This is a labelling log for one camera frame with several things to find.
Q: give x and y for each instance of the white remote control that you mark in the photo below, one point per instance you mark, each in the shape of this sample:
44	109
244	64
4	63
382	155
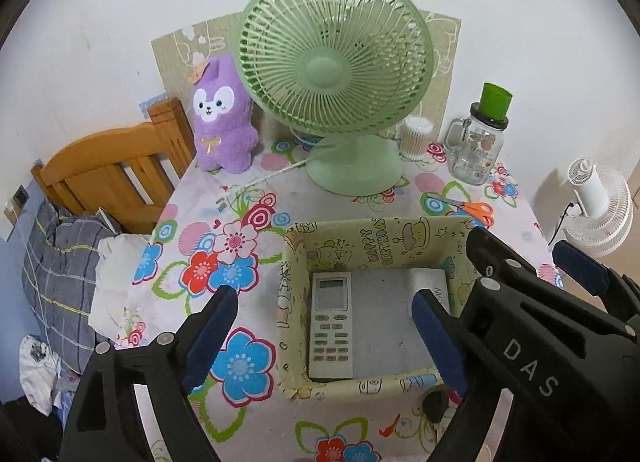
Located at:
330	337

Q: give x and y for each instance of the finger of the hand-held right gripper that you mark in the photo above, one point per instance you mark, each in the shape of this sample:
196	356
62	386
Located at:
495	269
580	267

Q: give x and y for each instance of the green plastic cup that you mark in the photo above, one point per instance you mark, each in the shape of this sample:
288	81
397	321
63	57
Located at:
495	101

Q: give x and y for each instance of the beige cartoon wall cloth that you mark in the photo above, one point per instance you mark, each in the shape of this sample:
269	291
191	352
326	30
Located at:
172	56

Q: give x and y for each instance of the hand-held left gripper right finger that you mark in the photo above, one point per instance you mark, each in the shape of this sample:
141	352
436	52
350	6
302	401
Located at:
440	342

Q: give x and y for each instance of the white rounded box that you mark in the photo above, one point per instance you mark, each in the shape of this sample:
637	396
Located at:
430	279

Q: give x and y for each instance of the purple plush toy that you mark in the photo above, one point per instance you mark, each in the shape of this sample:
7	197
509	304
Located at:
220	131

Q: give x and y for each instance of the cartoon print storage box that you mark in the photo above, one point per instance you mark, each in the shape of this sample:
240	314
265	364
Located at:
375	237

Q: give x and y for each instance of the white floor fan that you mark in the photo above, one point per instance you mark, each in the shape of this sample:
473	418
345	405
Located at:
607	212

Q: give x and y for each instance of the white pillow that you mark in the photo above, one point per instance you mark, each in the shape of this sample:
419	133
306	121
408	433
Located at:
112	287

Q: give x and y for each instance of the cotton swab jar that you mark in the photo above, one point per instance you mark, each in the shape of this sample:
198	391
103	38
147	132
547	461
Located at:
416	139

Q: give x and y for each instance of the white and black garment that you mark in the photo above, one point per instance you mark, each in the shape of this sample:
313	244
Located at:
37	367

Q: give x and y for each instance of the blue paper scrap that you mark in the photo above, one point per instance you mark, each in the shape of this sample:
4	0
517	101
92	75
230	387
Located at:
150	102

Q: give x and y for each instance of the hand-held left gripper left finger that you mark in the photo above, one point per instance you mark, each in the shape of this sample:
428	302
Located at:
210	332

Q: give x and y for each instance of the grey plaid blanket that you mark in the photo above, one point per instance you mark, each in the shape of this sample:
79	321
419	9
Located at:
55	282

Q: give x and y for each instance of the green desk fan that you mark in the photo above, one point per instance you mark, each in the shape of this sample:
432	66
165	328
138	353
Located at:
320	71

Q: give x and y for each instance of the floral tablecloth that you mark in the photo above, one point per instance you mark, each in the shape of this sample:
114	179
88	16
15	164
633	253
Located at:
250	242

